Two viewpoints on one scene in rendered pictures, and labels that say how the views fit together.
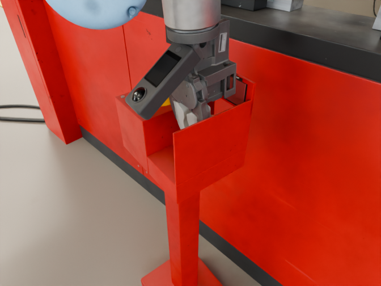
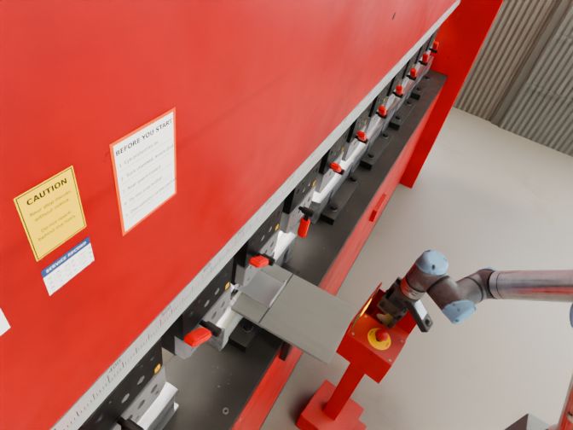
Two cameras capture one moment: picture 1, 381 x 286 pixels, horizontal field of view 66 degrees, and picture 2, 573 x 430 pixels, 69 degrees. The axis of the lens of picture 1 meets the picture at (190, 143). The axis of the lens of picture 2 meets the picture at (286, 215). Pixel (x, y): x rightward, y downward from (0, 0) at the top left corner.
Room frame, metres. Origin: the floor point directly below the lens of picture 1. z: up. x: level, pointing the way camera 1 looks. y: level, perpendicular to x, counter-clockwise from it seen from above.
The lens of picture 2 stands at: (1.11, 0.56, 1.86)
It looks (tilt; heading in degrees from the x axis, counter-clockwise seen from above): 43 degrees down; 245
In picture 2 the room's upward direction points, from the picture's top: 13 degrees clockwise
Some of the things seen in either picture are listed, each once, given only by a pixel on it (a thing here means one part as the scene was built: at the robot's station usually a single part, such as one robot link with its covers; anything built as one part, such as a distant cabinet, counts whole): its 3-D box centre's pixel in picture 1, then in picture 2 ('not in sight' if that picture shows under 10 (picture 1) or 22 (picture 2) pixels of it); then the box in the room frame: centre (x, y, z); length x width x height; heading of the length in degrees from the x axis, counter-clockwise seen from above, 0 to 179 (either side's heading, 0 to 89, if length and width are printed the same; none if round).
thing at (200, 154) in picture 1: (180, 118); (379, 331); (0.45, 0.02, 0.75); 0.20 x 0.16 x 0.18; 37
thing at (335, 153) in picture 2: not in sight; (321, 155); (0.63, -0.33, 1.18); 0.15 x 0.09 x 0.17; 46
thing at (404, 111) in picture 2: not in sight; (402, 113); (-0.13, -1.03, 0.89); 0.30 x 0.05 x 0.03; 46
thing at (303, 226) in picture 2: not in sight; (303, 222); (0.74, -0.13, 1.12); 0.04 x 0.02 x 0.10; 136
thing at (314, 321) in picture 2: not in sight; (295, 308); (0.79, 0.04, 1.00); 0.26 x 0.18 x 0.01; 136
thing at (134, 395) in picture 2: not in sight; (111, 389); (1.19, 0.24, 1.18); 0.15 x 0.09 x 0.17; 46
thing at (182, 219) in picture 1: (182, 233); (349, 382); (0.45, 0.02, 0.39); 0.06 x 0.06 x 0.54; 37
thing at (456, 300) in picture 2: not in sight; (455, 298); (0.36, 0.10, 1.02); 0.11 x 0.11 x 0.08; 14
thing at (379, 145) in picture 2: not in sight; (377, 149); (0.15, -0.74, 0.89); 0.30 x 0.05 x 0.03; 46
